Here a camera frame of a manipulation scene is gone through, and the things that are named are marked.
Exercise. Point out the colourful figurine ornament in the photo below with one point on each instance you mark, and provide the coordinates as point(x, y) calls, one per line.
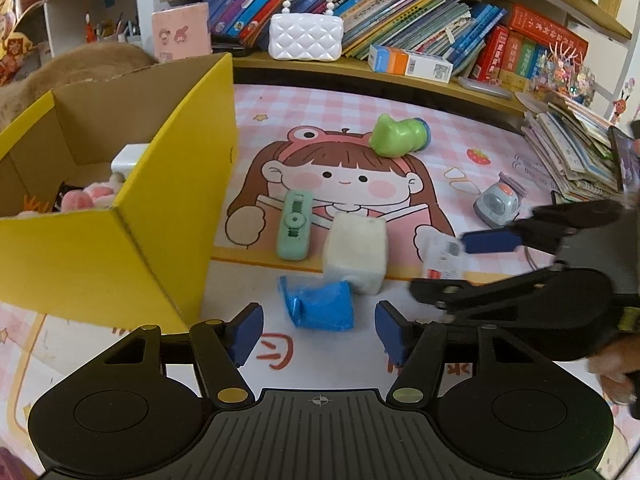
point(562, 75)

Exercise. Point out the row of blue and red books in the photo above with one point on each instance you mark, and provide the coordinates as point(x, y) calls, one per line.
point(400, 15)

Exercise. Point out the blue toy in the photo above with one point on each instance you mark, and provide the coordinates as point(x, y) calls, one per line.
point(320, 305)

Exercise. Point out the black smartphone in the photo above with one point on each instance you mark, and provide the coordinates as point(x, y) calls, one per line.
point(627, 160)

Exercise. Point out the orange snack bag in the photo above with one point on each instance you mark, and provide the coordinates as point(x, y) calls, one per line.
point(15, 35)

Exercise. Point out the white charger plug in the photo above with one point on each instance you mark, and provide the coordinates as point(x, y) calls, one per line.
point(127, 162)

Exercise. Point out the small grey toy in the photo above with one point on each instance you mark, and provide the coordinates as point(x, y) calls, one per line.
point(497, 202)

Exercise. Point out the pink cartoon box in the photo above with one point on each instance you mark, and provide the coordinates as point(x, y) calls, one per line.
point(181, 32)

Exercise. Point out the stack of books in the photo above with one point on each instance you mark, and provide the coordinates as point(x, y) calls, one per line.
point(570, 150)

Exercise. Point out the small white packet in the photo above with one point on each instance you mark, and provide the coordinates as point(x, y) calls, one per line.
point(442, 257)

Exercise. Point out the yellow cardboard box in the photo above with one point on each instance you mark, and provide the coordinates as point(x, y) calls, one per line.
point(100, 260)

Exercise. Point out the orange and white carton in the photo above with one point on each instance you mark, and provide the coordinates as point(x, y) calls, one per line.
point(407, 64)

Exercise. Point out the white foam cube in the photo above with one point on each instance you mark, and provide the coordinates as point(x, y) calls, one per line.
point(355, 252)

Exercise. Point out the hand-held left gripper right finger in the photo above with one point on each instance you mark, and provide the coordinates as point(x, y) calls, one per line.
point(390, 336)

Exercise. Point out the pens in cups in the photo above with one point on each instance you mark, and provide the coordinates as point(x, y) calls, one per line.
point(112, 30)

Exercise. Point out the orange and white cat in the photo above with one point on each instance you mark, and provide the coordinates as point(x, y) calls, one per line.
point(75, 65)

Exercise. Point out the red cartoon wall sticker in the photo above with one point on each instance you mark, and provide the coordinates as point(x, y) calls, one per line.
point(621, 105)

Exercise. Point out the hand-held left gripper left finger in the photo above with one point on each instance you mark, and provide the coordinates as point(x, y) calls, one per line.
point(247, 331)

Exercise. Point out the clear flat plastic case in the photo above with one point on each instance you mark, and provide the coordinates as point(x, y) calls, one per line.
point(485, 87)

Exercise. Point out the white shelf unit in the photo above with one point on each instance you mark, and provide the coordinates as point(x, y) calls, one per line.
point(65, 15)

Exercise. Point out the person's right hand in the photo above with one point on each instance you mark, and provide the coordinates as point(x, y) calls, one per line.
point(622, 370)

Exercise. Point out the pink plush toy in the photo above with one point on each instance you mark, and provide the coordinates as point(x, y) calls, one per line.
point(75, 199)

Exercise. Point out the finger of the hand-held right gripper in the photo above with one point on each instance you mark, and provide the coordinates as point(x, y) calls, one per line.
point(470, 295)
point(490, 242)

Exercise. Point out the wooden bookshelf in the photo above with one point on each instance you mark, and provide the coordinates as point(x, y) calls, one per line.
point(350, 67)

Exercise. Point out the green frog toy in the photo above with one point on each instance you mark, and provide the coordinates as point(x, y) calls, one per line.
point(395, 135)

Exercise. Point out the mint green case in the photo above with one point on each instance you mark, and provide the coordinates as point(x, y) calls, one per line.
point(295, 225)

